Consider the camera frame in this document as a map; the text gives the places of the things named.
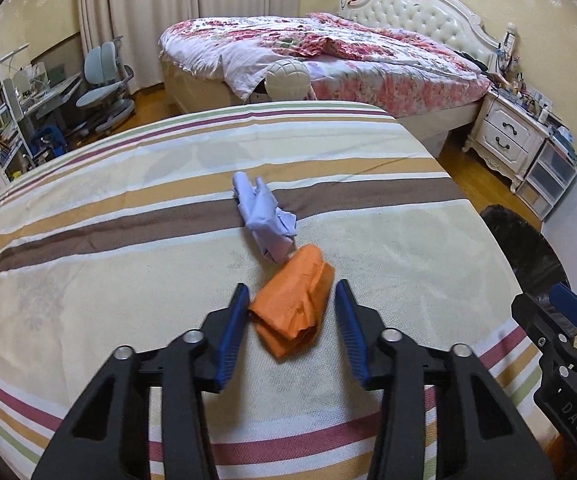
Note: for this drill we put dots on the striped table cloth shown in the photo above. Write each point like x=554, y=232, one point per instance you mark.
x=134, y=239

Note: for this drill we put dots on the white tufted headboard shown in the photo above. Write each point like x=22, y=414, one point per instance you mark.
x=450, y=22

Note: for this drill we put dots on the plastic drawer unit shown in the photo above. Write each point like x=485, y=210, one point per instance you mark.
x=548, y=179

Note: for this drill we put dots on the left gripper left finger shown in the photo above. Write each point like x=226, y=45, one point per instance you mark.
x=106, y=433

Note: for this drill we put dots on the black trash bag bin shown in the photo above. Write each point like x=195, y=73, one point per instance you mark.
x=536, y=266

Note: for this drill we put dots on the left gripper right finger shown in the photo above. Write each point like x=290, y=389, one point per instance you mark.
x=480, y=433

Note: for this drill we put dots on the lavender crumpled cloth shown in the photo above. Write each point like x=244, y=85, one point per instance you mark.
x=272, y=228

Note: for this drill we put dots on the blue desk chair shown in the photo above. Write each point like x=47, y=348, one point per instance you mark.
x=107, y=98

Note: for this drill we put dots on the white nightstand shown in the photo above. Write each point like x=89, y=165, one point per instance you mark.
x=506, y=138

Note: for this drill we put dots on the white round fan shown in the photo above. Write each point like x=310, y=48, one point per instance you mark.
x=287, y=80

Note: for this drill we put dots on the study desk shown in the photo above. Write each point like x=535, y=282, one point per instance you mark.
x=32, y=96

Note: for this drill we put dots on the bed with floral bedding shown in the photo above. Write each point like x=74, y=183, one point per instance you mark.
x=217, y=62

